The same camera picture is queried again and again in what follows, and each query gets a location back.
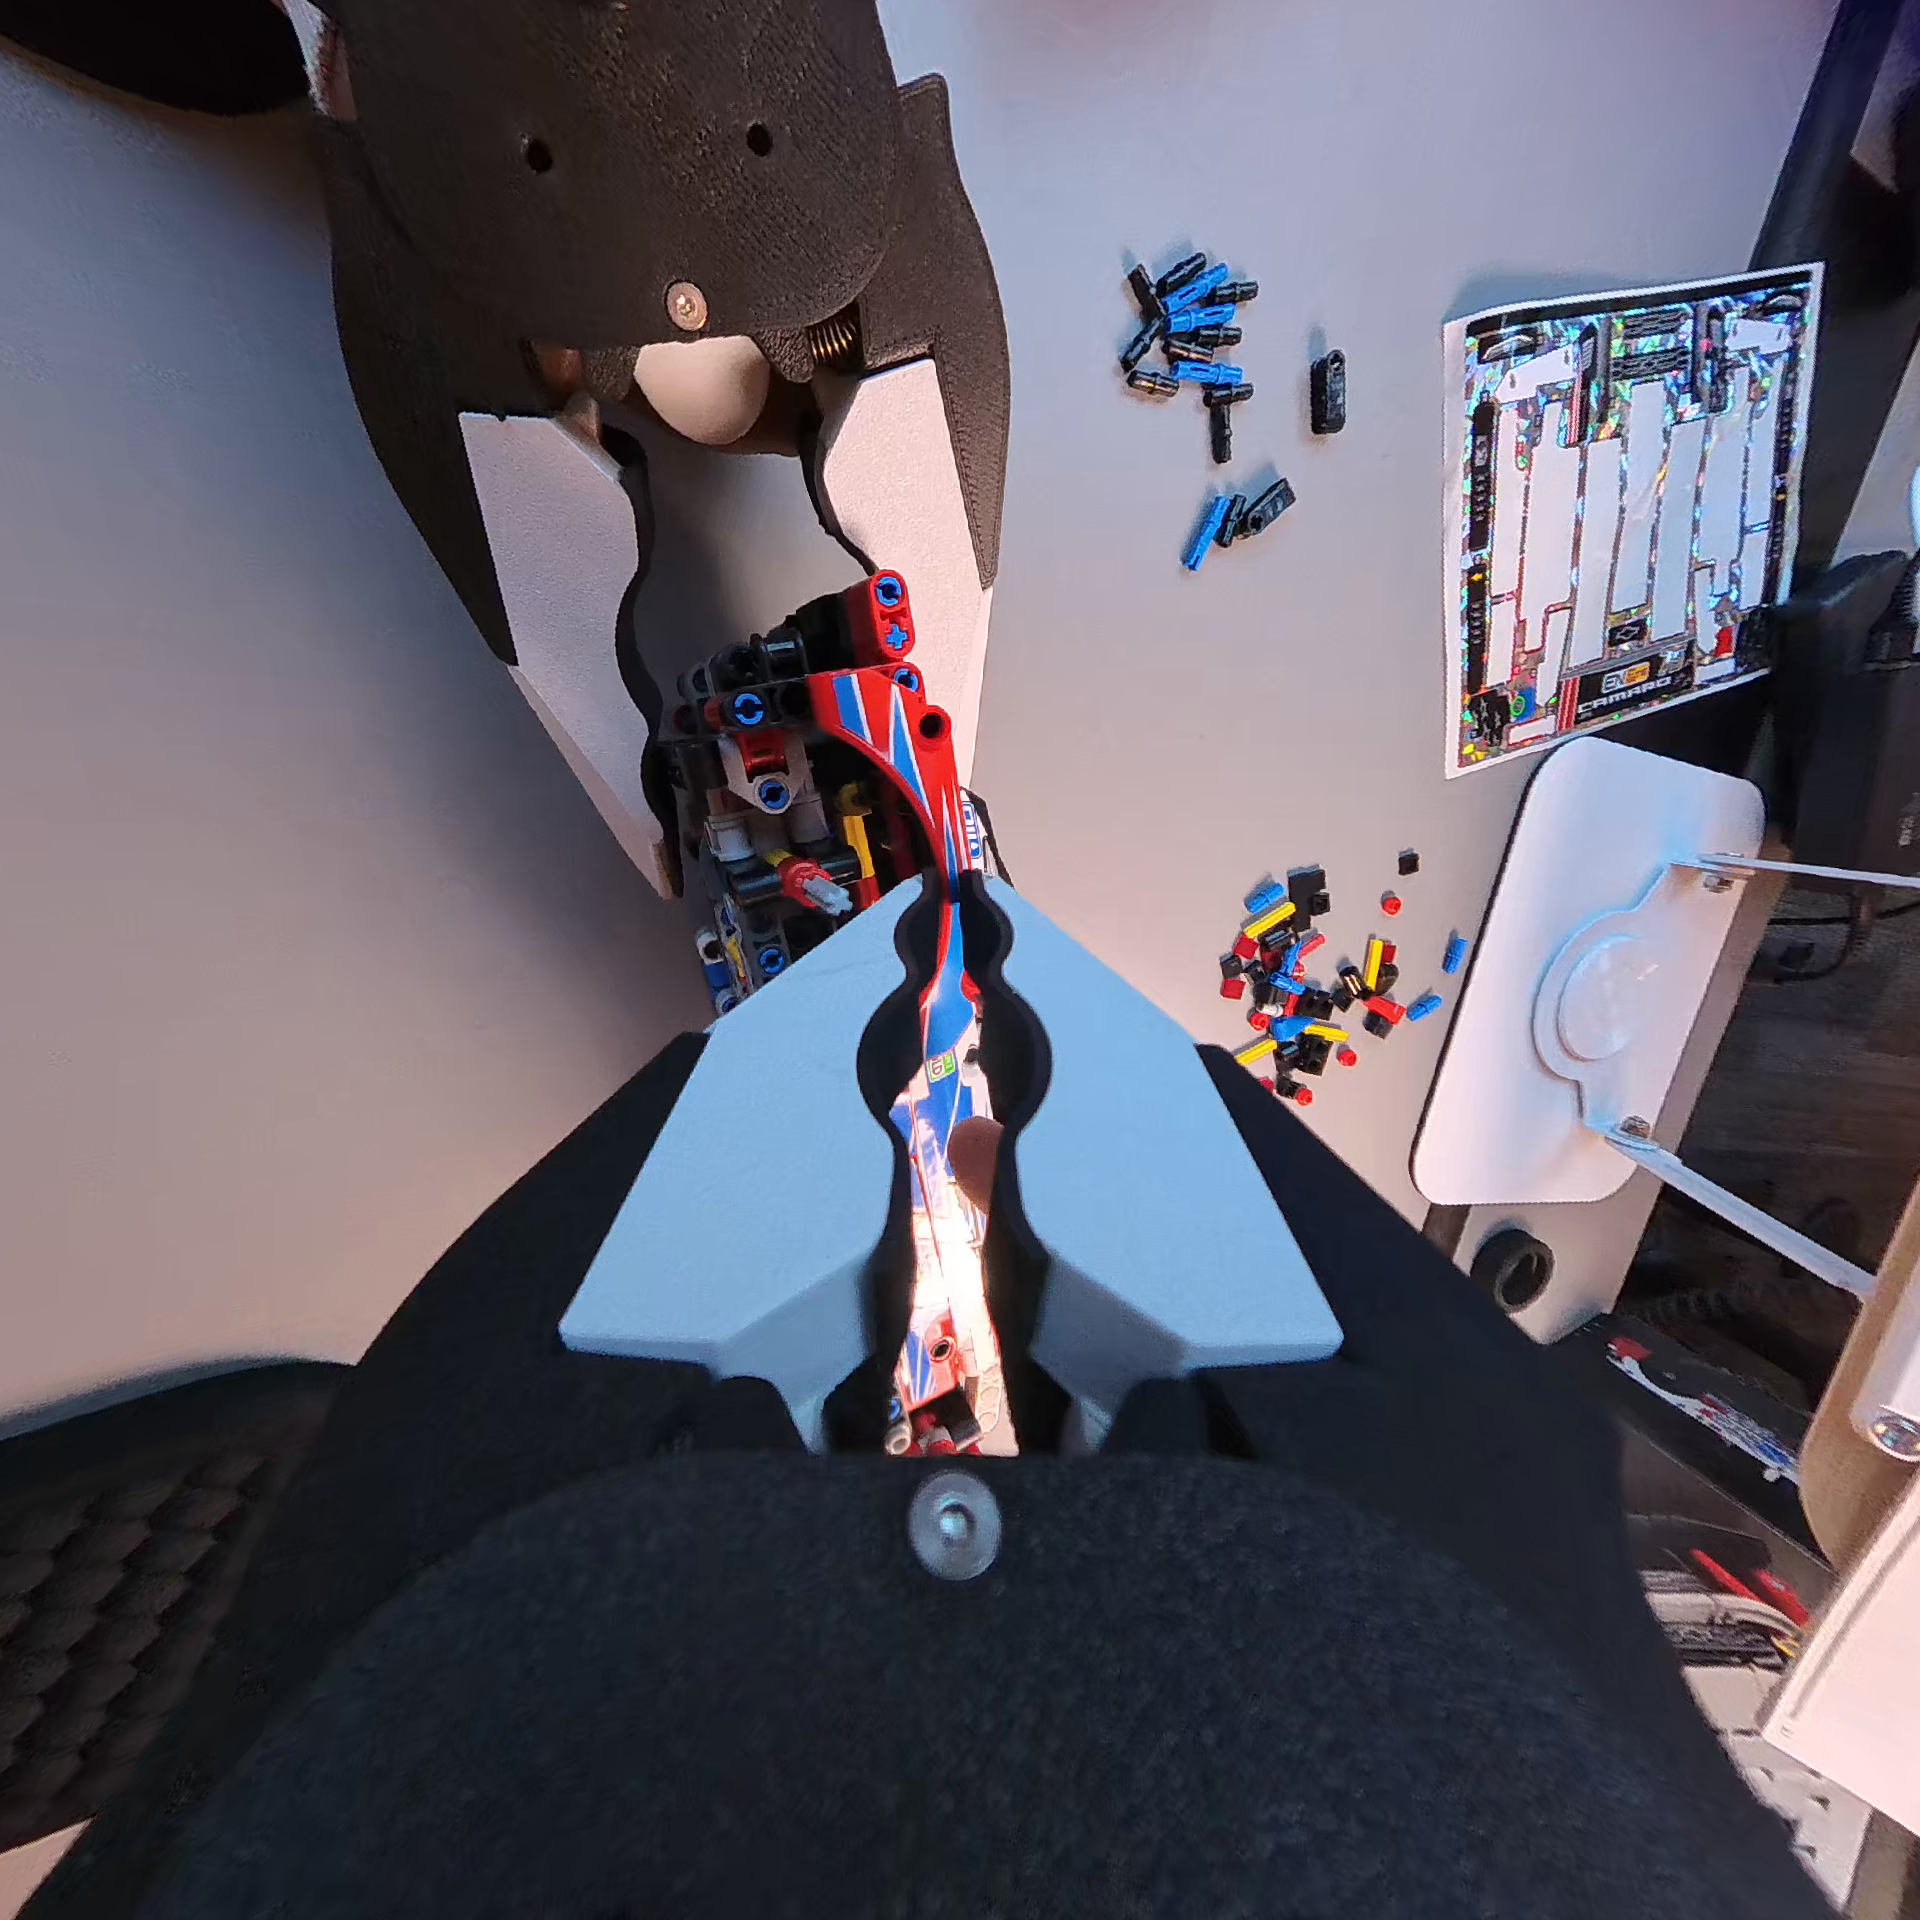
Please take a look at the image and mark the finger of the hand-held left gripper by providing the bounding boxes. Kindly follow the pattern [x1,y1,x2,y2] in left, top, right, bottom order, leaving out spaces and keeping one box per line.
[455,403,690,899]
[809,353,1001,845]

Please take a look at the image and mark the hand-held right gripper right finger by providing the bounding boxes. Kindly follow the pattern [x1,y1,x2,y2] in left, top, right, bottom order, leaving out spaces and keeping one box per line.
[969,869,1345,1454]

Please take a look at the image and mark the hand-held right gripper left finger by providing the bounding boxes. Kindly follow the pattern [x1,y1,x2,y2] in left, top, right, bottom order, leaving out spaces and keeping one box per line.
[564,869,948,1454]

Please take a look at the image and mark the lego race car model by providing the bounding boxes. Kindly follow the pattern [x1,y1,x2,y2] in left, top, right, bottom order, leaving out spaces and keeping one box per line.
[658,567,1025,1463]

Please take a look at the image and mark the red curved lego fender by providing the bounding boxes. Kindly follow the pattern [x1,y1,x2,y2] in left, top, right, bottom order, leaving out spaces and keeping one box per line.
[807,659,995,1055]

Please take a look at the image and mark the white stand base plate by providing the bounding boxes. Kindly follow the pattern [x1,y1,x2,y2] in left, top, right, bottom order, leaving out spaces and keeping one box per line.
[1414,737,1920,1792]

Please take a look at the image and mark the pile of small lego pieces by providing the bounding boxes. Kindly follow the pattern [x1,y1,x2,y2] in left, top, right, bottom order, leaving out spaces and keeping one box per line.
[1216,845,1473,1107]

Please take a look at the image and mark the pile of lego pins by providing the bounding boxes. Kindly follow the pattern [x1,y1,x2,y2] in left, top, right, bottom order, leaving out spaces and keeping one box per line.
[1123,247,1264,467]

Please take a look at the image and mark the black lego tyre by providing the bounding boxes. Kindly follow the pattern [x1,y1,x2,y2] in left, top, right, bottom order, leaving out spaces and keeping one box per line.
[1465,1222,1565,1316]

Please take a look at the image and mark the person's left hand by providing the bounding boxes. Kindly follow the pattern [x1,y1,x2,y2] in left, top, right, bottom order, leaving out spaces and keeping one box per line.
[527,330,779,452]

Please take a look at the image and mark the holographic sticker sheet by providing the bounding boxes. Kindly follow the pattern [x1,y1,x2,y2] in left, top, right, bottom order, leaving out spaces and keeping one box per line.
[1443,264,1828,784]

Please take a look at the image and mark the black mesh pad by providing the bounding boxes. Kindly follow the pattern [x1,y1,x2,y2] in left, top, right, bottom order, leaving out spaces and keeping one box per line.
[0,1359,353,1853]

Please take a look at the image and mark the black power adapter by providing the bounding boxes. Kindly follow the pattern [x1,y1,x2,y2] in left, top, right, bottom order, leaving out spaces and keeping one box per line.
[1784,545,1920,879]

